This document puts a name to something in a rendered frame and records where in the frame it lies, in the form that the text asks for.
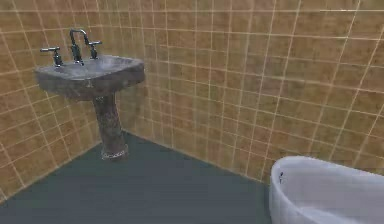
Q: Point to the dark metal faucet spout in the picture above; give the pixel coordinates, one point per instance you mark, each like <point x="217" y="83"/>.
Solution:
<point x="76" y="50"/>

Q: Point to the grey stone pedestal sink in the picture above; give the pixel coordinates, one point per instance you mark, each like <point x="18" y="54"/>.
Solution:
<point x="96" y="76"/>

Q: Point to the white bathtub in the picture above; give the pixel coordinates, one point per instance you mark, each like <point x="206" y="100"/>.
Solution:
<point x="320" y="193"/>

